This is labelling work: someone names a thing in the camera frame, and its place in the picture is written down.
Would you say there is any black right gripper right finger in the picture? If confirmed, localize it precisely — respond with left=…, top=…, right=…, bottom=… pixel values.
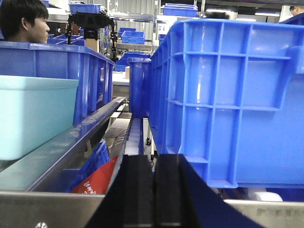
left=154, top=154, right=260, bottom=228

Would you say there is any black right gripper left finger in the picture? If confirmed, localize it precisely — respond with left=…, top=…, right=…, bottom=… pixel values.
left=85, top=155, right=153, bottom=228

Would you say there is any light cyan plastic bin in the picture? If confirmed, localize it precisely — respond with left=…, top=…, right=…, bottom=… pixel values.
left=0, top=75, right=78, bottom=161

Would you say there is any red printed bag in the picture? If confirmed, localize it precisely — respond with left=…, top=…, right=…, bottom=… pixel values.
left=71, top=156, right=118, bottom=194

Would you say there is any white roller track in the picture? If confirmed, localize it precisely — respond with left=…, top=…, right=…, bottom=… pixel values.
left=124, top=118, right=144, bottom=155

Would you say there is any large blue crate right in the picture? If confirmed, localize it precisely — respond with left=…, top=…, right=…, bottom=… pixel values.
left=149, top=19, right=304, bottom=188

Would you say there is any large blue crate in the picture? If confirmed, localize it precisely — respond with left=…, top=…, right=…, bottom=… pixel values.
left=0, top=41, right=114, bottom=124
left=149, top=19, right=304, bottom=188

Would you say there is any large blue crate left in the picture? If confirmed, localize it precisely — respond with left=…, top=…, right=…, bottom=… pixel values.
left=0, top=41, right=114, bottom=124

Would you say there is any narrow blue crate centre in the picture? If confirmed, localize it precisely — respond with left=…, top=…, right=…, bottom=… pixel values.
left=128, top=57, right=152, bottom=118

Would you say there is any black robot in background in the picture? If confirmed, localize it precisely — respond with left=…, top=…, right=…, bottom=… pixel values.
left=65, top=11, right=119, bottom=62

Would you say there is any person with black hair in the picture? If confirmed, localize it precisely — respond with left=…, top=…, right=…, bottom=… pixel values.
left=0, top=0, right=50, bottom=43

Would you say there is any metal shelf rail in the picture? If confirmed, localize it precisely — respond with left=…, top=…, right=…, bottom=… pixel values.
left=0, top=97, right=126, bottom=191

